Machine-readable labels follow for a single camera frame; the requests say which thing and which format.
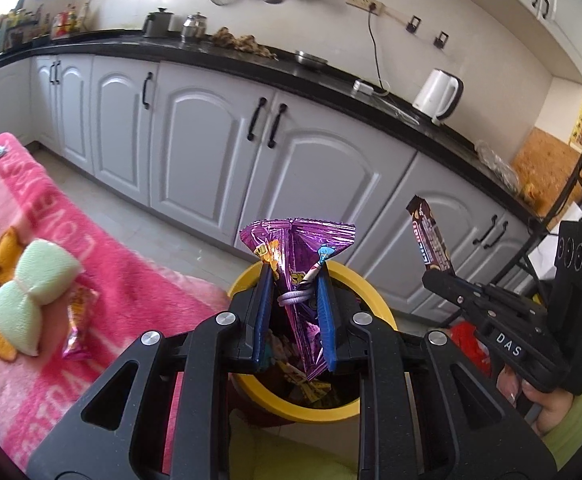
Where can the pile of ginger roots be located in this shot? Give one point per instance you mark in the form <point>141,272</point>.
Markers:
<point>243,42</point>

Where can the white kitchen cabinets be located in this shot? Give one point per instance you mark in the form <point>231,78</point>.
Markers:
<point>311,170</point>
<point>566,20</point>

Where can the green foam net bow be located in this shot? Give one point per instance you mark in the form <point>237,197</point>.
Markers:
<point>36,270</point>

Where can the row of condiment bottles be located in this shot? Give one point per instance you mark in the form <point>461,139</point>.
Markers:
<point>18,22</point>

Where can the black kitchen countertop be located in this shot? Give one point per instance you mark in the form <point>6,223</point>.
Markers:
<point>121,45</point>

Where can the brown snack bar wrapper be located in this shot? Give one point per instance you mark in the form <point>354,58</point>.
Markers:
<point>428,240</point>

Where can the person's right hand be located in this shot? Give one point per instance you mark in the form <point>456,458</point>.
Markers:
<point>561,410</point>

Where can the beige wall outlet strip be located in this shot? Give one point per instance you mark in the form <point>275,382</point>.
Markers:
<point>366,2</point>

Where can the purple snack wrapper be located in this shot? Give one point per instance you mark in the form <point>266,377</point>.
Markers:
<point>296,255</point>

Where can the clear plastic bag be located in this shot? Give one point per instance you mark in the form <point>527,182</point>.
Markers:
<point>496,165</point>

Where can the metal lidded jar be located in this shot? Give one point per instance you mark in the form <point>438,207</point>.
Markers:
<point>193,27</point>

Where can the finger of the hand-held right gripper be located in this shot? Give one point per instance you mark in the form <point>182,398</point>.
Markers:
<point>463,295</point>

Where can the metal bowl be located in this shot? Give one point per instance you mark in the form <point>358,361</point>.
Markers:
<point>311,58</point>

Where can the cork board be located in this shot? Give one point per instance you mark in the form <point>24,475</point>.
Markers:
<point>546,160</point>

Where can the white power adapter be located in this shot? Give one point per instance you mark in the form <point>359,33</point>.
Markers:
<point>364,86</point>

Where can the yellow trash bin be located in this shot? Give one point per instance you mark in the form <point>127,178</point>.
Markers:
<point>296,412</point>

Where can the black metal rack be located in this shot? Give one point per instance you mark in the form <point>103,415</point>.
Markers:
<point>571,185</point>

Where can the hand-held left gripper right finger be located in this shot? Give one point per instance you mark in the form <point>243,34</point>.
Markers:
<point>327,320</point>

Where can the small pink candy wrapper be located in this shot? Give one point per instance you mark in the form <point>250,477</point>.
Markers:
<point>78,325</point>

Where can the white electric kettle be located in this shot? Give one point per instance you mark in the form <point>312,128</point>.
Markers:
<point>436,92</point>

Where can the white upper kitchen cabinets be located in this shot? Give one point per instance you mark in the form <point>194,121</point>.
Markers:
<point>566,20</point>

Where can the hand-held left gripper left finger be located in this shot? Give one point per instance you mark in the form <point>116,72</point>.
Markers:
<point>263,320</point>

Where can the red bottle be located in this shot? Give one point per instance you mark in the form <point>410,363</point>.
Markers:
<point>61,25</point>

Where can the pink printed blanket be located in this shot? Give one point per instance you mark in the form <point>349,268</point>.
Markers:
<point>71,210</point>

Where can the red plastic bag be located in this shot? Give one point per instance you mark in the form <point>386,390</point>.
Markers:
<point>471,350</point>

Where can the white lower kitchen cabinets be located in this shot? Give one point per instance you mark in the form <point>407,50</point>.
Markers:
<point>311,170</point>

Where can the black wall hook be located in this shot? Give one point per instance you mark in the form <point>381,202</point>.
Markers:
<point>441,40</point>
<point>413,25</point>

